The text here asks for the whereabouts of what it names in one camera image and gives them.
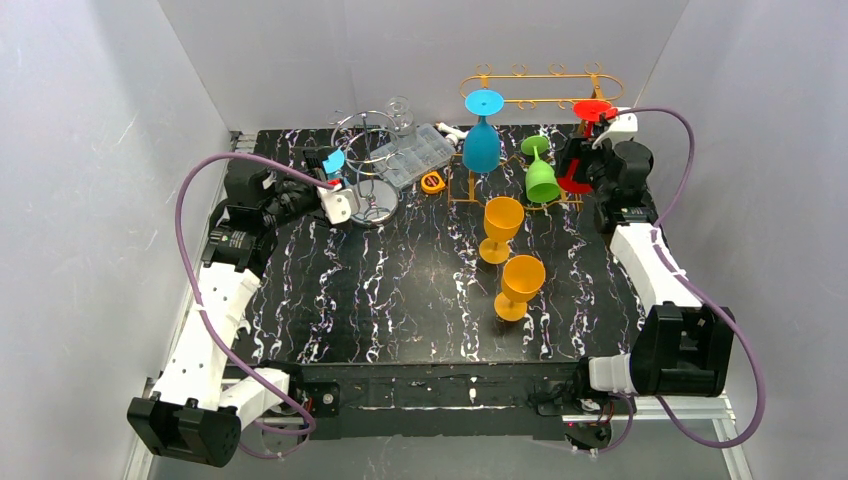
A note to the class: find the orange plastic goblet far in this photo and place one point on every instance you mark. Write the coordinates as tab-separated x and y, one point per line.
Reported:
503	217

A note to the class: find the clear glass wine glass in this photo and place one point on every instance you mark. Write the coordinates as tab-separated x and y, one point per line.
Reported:
398	108

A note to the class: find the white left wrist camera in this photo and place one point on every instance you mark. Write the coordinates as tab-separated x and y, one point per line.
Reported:
339	202

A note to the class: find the gold wire glass rack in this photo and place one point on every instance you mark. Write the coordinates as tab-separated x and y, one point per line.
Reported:
545	97

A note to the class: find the chrome spiral glass rack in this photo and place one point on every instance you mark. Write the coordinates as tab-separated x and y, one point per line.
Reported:
368	141

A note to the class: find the green plastic goblet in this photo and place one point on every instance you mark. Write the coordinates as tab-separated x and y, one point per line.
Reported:
541	186

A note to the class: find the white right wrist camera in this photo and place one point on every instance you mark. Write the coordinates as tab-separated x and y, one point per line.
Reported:
623	127

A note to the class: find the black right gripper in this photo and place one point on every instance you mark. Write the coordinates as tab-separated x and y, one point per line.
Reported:
577	163

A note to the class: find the red plastic goblet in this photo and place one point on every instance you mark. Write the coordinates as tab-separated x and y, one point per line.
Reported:
573	159

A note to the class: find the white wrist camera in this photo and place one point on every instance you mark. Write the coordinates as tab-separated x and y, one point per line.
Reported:
623	127
339	202

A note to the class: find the yellow tape measure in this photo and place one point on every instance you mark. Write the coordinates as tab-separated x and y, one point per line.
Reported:
432	183

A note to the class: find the blue plastic goblet back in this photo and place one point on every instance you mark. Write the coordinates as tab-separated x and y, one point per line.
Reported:
481	151

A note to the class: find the orange plastic goblet near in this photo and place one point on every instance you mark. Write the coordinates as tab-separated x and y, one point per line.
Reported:
522	278

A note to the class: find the blue plastic goblet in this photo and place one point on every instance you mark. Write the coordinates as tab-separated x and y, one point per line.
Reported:
333	163
481	151

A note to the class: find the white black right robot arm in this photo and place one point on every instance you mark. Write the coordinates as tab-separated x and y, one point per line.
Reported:
684	346

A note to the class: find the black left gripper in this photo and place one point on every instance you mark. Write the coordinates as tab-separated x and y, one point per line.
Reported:
299	189

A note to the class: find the orange plastic goblet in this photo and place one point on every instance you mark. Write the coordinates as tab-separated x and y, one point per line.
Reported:
522	278
503	217

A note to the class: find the white small tool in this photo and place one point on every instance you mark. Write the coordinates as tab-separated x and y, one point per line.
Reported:
453	135

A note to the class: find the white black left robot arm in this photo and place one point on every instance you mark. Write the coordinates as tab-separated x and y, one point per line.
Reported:
206	395

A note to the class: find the clear plastic parts box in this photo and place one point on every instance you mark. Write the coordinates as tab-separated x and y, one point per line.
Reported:
421	153

